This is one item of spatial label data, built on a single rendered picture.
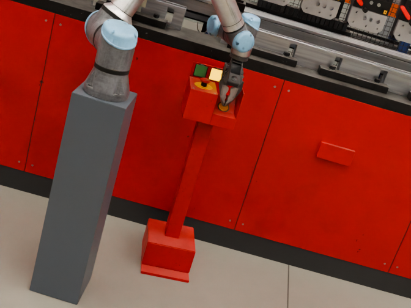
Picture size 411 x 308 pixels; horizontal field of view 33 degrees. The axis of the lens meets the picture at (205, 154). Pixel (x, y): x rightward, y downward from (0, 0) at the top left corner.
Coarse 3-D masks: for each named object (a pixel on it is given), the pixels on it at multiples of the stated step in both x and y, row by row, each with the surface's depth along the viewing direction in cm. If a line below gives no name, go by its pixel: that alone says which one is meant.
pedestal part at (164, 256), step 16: (160, 224) 292; (144, 240) 290; (160, 240) 280; (176, 240) 284; (192, 240) 288; (144, 256) 279; (160, 256) 280; (176, 256) 280; (192, 256) 281; (144, 272) 276; (160, 272) 279; (176, 272) 282
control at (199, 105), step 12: (192, 72) 268; (192, 84) 259; (192, 96) 255; (204, 96) 256; (216, 96) 256; (240, 96) 261; (192, 108) 257; (204, 108) 257; (216, 108) 264; (204, 120) 259; (216, 120) 260; (228, 120) 260
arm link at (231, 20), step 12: (216, 0) 225; (228, 0) 225; (216, 12) 231; (228, 12) 227; (228, 24) 230; (240, 24) 232; (228, 36) 234; (240, 36) 232; (252, 36) 233; (240, 48) 233
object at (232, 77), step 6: (234, 60) 255; (234, 66) 254; (240, 66) 255; (228, 72) 254; (234, 72) 253; (240, 72) 254; (228, 78) 251; (234, 78) 251; (228, 84) 251; (234, 84) 251
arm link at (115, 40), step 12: (108, 24) 216; (120, 24) 219; (96, 36) 221; (108, 36) 214; (120, 36) 214; (132, 36) 216; (96, 48) 223; (108, 48) 215; (120, 48) 215; (132, 48) 217; (96, 60) 219; (108, 60) 216; (120, 60) 217
